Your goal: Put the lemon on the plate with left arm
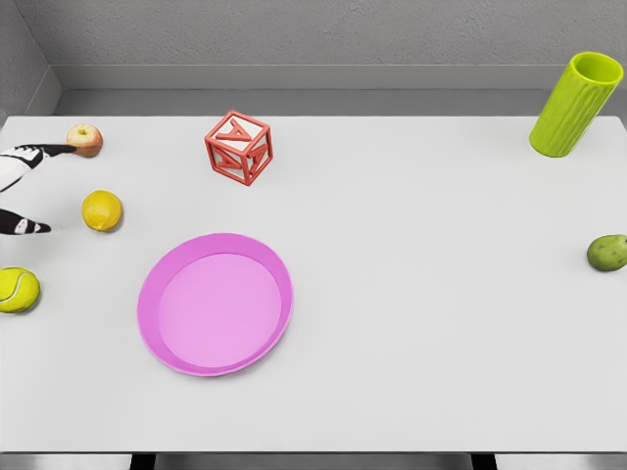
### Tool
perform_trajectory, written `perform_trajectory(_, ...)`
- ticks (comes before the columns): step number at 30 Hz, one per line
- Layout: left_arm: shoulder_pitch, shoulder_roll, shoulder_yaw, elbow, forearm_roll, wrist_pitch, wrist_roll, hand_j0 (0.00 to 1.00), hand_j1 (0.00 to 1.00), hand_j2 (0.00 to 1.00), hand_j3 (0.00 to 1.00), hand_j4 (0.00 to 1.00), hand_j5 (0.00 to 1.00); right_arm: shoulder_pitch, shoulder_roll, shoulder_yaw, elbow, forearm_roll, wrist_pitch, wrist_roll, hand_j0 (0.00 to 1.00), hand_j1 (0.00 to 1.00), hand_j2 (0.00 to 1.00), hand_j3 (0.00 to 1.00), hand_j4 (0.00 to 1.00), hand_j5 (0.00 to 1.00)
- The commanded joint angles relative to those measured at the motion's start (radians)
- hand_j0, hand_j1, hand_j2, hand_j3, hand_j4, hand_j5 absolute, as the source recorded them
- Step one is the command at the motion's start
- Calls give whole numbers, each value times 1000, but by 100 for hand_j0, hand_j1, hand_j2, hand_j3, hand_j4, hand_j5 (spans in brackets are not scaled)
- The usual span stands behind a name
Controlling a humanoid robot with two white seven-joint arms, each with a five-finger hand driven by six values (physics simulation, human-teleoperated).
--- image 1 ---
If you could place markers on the red letter block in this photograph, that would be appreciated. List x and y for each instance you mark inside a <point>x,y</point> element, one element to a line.
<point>240,147</point>

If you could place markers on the lime green ribbed cup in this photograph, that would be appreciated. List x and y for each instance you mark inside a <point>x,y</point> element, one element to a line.
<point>573,112</point>

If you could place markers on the yellow lemon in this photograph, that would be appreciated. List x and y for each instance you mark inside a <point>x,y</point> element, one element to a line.
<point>102,210</point>

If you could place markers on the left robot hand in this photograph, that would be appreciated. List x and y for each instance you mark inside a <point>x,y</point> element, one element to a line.
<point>19,159</point>

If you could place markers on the pink plate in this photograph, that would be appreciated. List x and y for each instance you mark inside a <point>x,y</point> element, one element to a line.
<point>215,308</point>

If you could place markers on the green pear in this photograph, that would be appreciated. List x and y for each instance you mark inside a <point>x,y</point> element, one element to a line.
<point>607,252</point>

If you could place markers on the red and yellow apple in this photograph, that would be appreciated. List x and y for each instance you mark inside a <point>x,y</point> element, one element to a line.
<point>85,137</point>

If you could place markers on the yellow tennis ball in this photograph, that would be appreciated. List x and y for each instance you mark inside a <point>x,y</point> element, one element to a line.
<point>17,290</point>

